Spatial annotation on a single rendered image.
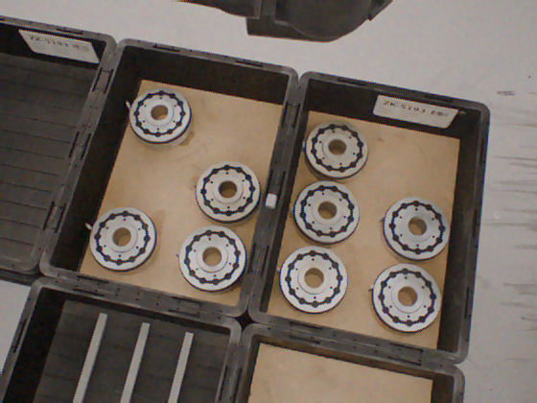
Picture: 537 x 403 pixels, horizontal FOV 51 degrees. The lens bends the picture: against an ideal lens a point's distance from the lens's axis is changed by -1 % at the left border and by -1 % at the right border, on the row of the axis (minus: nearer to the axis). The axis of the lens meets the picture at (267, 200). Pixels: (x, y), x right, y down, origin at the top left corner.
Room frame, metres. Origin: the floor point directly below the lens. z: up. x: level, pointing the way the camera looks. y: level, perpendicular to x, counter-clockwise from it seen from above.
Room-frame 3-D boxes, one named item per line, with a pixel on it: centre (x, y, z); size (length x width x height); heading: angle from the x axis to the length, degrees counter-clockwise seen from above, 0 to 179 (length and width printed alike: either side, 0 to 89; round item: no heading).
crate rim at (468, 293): (0.26, -0.16, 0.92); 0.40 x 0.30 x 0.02; 167
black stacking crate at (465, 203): (0.26, -0.16, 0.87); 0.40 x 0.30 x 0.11; 167
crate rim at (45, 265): (0.33, 0.14, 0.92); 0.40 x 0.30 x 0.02; 167
